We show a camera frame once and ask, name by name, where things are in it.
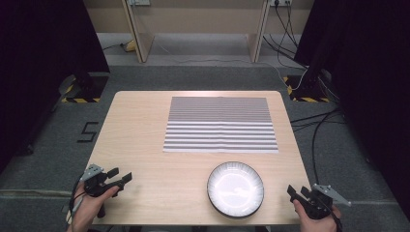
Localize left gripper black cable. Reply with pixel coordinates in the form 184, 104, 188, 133
68, 174, 87, 216

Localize black curtain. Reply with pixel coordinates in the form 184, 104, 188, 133
294, 0, 410, 223
0, 0, 111, 175

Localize person's right hand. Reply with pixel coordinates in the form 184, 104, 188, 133
292, 200, 342, 232

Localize white floor cable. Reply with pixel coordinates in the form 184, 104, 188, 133
151, 35, 308, 92

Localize large white dark-rimmed plate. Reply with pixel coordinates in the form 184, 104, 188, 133
206, 160, 266, 219

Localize black cable bundle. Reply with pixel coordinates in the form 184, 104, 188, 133
262, 3, 308, 70

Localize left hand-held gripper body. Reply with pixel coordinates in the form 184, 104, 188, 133
80, 163, 126, 219

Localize grey striped placemat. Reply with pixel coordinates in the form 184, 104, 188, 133
162, 96, 279, 155

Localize stand base with hazard tape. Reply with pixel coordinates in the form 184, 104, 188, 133
282, 72, 333, 103
58, 72, 110, 104

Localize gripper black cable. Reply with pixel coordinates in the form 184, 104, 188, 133
317, 194, 343, 232
68, 174, 87, 216

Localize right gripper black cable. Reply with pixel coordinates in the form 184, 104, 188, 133
317, 194, 343, 232

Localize person's left hand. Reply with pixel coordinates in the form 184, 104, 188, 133
72, 183, 121, 227

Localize light wooden desk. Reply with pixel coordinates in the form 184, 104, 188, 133
82, 0, 315, 64

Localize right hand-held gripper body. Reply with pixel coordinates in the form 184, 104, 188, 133
296, 183, 353, 221

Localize black floor cables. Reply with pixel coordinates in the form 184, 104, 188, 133
289, 107, 343, 186

